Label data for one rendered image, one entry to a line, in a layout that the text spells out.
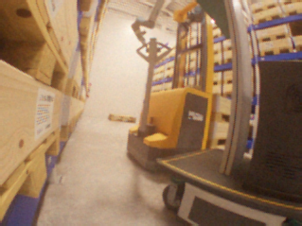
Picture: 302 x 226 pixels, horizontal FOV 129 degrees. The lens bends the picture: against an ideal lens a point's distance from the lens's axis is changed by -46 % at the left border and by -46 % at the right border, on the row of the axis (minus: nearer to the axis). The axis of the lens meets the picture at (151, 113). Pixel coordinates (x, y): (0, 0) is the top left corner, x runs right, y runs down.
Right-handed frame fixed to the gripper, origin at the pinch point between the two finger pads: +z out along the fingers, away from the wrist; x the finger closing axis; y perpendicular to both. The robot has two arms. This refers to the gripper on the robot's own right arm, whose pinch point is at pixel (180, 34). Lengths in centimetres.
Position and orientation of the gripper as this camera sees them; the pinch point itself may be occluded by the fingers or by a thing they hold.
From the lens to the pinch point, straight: 164.1
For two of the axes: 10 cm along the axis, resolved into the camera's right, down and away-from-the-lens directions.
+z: -4.9, 8.5, 1.8
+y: 6.0, 4.8, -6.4
